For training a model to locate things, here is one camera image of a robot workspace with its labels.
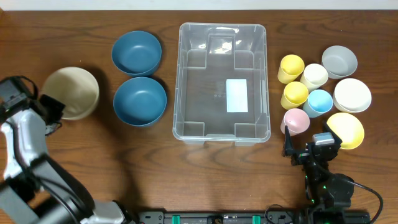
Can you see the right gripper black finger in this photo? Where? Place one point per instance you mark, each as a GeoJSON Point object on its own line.
{"type": "Point", "coordinates": [288, 149]}
{"type": "Point", "coordinates": [326, 129]}

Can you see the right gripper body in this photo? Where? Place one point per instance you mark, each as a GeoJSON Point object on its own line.
{"type": "Point", "coordinates": [301, 156]}

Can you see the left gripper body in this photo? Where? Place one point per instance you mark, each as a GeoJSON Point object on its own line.
{"type": "Point", "coordinates": [50, 121]}

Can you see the pink cup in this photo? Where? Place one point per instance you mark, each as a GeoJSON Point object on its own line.
{"type": "Point", "coordinates": [296, 120]}

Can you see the light blue cup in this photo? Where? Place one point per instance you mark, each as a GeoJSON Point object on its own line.
{"type": "Point", "coordinates": [318, 103]}

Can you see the cream bowl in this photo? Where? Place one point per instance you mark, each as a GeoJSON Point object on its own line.
{"type": "Point", "coordinates": [76, 88]}

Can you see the blue bowl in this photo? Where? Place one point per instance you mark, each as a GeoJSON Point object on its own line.
{"type": "Point", "coordinates": [140, 101]}
{"type": "Point", "coordinates": [137, 53]}

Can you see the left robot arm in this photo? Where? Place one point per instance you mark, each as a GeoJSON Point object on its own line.
{"type": "Point", "coordinates": [36, 188]}

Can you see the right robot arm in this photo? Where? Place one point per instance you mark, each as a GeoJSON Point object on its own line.
{"type": "Point", "coordinates": [329, 193]}

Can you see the white label in container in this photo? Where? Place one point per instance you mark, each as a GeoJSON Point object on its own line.
{"type": "Point", "coordinates": [236, 96]}

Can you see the clear plastic container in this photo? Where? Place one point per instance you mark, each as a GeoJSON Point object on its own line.
{"type": "Point", "coordinates": [208, 55]}

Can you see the yellow bowl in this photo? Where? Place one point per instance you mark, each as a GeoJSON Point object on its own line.
{"type": "Point", "coordinates": [348, 128]}

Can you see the white bowl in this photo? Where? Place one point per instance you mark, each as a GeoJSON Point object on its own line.
{"type": "Point", "coordinates": [352, 96]}

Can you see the yellow cup near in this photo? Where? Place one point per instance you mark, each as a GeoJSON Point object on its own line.
{"type": "Point", "coordinates": [294, 95]}

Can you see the yellow cup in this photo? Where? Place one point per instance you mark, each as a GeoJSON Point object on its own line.
{"type": "Point", "coordinates": [291, 66]}
{"type": "Point", "coordinates": [294, 95]}

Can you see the cream cup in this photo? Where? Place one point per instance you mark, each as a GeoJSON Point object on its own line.
{"type": "Point", "coordinates": [314, 76]}

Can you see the grey bowl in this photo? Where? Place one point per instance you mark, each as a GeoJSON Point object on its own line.
{"type": "Point", "coordinates": [339, 61]}

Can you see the yellow cup far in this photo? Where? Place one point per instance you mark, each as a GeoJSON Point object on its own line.
{"type": "Point", "coordinates": [291, 66]}

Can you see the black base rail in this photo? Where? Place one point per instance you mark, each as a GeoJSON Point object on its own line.
{"type": "Point", "coordinates": [284, 216]}

